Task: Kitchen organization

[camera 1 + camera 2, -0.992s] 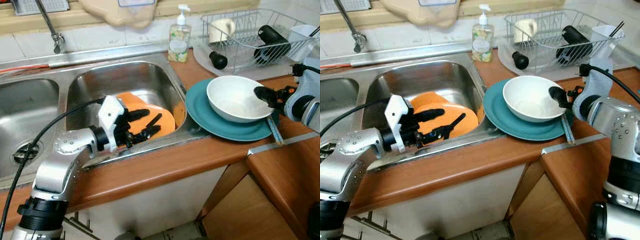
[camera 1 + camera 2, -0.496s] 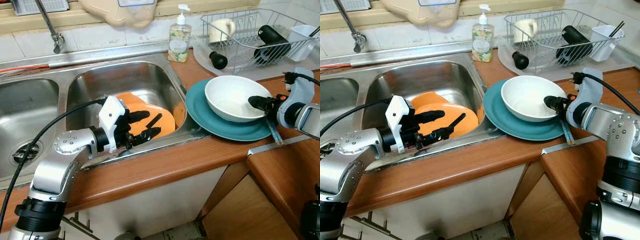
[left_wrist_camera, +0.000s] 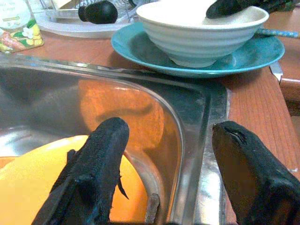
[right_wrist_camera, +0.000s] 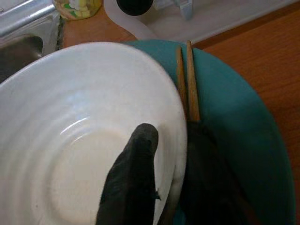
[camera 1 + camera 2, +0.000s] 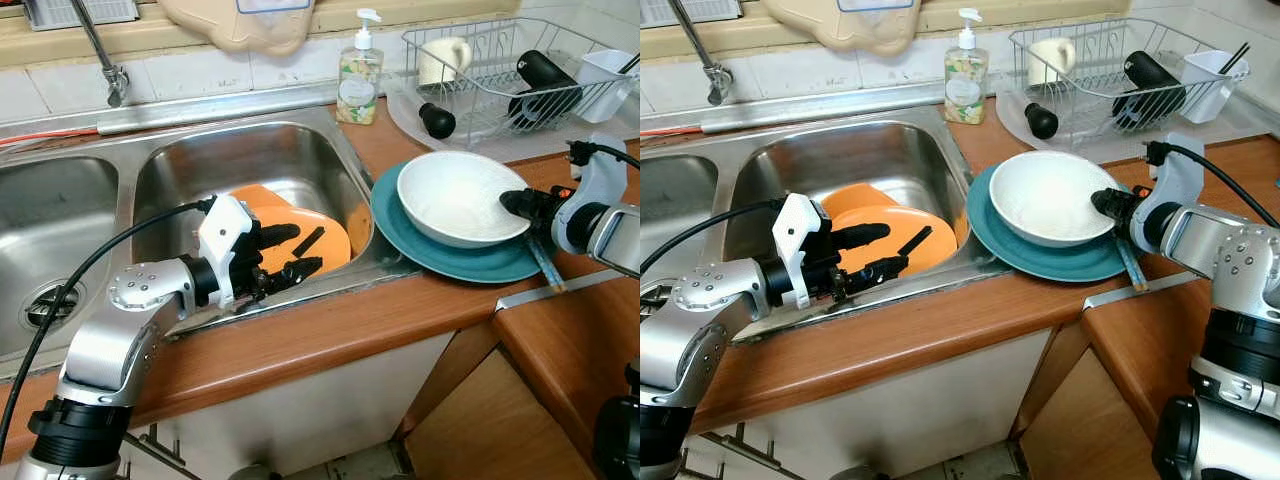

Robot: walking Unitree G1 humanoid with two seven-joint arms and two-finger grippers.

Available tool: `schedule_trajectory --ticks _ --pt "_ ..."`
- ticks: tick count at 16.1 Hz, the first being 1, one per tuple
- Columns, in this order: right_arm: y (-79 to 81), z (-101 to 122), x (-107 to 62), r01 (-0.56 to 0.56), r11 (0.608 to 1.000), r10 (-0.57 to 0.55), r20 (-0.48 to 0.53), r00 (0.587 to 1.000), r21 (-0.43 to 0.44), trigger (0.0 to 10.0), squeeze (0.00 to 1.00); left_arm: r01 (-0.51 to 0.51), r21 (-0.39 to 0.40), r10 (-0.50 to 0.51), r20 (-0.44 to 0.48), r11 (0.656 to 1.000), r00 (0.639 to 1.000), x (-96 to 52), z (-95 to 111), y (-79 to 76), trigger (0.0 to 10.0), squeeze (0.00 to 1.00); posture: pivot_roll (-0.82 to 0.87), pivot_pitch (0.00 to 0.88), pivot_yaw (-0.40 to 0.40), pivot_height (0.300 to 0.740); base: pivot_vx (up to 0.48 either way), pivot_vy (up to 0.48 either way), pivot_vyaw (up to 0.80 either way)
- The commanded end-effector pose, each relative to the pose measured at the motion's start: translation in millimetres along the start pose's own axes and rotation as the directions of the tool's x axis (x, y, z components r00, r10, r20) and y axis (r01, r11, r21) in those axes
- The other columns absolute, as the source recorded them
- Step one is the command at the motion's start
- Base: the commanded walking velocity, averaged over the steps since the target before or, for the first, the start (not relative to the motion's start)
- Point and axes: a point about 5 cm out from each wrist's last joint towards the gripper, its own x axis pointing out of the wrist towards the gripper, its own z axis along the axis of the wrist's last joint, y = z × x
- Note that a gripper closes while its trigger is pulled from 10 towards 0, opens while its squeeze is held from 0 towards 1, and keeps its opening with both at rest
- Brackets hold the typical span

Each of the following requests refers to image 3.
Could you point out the white drain tray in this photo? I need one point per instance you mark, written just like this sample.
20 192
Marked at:
70 29

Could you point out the silver knife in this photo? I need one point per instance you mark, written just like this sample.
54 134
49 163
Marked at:
277 71

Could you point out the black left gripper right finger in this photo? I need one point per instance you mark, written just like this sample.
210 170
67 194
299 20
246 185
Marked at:
253 178

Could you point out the teal plate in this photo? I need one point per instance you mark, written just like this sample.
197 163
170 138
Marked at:
257 54

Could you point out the clear soap pump bottle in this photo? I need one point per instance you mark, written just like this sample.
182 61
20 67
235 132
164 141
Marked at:
16 28

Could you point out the cream mug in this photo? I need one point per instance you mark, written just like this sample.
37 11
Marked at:
62 3

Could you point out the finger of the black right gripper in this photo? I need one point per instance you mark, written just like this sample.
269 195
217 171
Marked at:
232 8

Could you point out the white ribbed bowl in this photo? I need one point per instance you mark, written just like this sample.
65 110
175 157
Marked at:
199 39

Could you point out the orange plate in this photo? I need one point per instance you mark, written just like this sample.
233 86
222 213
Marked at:
8 161
30 187

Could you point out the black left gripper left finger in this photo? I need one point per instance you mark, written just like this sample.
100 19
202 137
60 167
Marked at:
93 168

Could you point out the stainless steel double sink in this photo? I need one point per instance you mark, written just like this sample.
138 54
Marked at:
192 140

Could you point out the teal patterned chopstick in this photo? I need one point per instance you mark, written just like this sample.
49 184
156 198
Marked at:
279 32

